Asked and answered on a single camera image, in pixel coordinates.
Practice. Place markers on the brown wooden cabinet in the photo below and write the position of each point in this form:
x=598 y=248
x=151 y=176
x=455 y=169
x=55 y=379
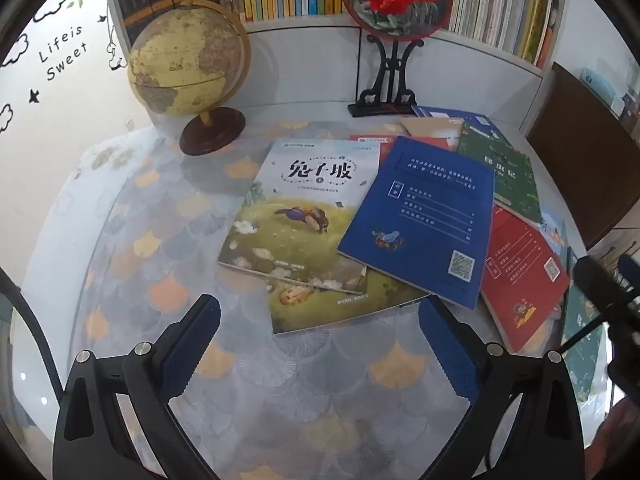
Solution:
x=575 y=160

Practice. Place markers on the leaf patterned tablecloth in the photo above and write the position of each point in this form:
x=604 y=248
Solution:
x=150 y=240

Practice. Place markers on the bright red thin book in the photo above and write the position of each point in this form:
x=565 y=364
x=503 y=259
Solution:
x=520 y=270

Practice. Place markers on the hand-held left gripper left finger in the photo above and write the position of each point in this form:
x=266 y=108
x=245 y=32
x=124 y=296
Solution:
x=192 y=340

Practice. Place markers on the light blue illustrated book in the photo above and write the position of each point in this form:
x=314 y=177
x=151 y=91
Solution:
x=552 y=230

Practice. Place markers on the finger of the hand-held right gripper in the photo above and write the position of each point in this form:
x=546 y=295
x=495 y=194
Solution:
x=590 y=275
x=631 y=272

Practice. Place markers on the light blue box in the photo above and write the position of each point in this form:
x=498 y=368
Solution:
x=600 y=82

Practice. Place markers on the teal book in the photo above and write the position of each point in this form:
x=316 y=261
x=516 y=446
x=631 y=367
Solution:
x=582 y=340

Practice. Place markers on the yellow green picture book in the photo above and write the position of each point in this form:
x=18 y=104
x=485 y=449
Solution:
x=320 y=310

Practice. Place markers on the blue book with sheep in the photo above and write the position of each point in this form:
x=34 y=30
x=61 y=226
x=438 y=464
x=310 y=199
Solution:
x=450 y=112

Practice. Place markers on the antique yellow globe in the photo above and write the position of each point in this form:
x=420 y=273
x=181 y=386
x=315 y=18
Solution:
x=170 y=60

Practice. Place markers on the tan book with car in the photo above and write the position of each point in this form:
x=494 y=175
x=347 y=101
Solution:
x=430 y=130

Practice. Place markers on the blue book with bird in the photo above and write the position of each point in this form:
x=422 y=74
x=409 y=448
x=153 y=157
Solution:
x=425 y=210

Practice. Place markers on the white title meadow book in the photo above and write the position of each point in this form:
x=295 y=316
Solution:
x=300 y=210

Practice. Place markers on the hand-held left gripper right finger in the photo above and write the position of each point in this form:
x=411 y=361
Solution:
x=447 y=345

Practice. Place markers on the dark green insect book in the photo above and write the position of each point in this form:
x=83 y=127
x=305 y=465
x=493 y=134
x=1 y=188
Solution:
x=500 y=175

